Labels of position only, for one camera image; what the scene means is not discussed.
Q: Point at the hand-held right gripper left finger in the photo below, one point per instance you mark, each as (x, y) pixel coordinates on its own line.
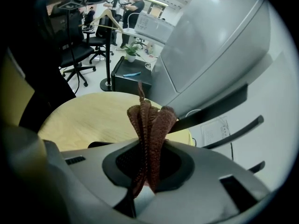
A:
(88, 171)

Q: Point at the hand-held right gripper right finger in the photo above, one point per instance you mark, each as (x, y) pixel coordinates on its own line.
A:
(205, 183)

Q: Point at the brown cloth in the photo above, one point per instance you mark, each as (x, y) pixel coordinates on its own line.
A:
(149, 125)

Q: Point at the black router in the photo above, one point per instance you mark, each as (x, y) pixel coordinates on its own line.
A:
(217, 105)

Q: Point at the wooden clothes hanger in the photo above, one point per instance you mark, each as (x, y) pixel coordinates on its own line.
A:
(108, 11)

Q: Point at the black mesh office chair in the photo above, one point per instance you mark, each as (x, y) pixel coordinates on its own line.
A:
(74, 53)
(98, 41)

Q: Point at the person's black shirt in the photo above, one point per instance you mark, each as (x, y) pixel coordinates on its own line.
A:
(46, 66)

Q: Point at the black coat stand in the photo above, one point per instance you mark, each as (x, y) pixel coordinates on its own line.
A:
(108, 62)

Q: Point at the potted green plant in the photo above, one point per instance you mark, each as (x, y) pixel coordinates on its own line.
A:
(130, 51)

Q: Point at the teal pen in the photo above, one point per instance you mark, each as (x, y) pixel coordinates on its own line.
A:
(132, 74)

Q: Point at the silver refrigerator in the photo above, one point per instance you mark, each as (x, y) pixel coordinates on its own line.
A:
(210, 43)

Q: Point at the white wall network box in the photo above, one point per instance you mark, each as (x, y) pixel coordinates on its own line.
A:
(215, 134)

